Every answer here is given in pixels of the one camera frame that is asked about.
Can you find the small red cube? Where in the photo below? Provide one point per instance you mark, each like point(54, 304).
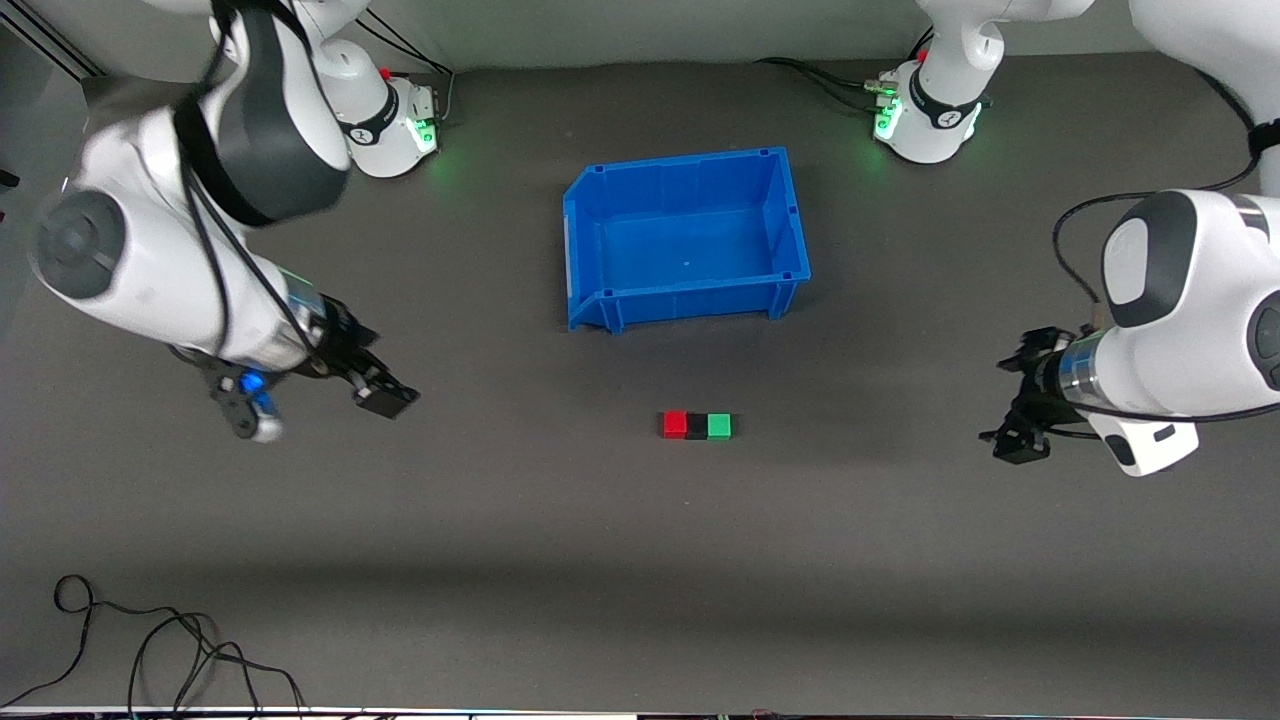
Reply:
point(675, 425)

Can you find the dark grey table mat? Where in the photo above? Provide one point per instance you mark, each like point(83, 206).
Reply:
point(600, 550)

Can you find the small black cube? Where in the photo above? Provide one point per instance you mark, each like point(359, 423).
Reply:
point(697, 427)

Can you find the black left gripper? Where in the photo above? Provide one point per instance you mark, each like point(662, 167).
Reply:
point(1033, 393)

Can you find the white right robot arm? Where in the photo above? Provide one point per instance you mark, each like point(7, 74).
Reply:
point(130, 280)

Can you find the blue plastic storage bin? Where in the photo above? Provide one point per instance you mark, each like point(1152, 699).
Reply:
point(690, 250)

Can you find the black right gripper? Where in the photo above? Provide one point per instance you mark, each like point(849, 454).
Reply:
point(346, 350)

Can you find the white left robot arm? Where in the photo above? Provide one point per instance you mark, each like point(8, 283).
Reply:
point(1200, 330)

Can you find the small green cube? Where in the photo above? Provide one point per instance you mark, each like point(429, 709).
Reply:
point(720, 426)

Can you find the black frame rail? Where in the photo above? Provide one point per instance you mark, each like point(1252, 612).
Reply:
point(60, 55)

